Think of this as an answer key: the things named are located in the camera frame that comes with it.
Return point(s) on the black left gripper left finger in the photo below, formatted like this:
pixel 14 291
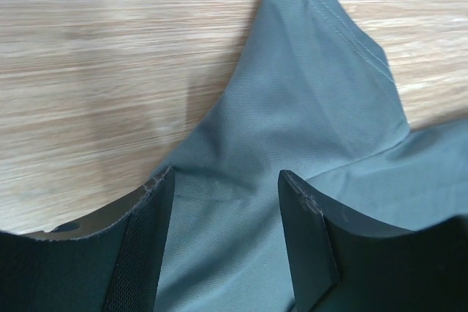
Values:
pixel 108 260

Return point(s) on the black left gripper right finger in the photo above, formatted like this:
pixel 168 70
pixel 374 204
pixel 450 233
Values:
pixel 343 260

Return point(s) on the grey t shirt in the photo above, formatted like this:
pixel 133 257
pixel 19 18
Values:
pixel 312 94

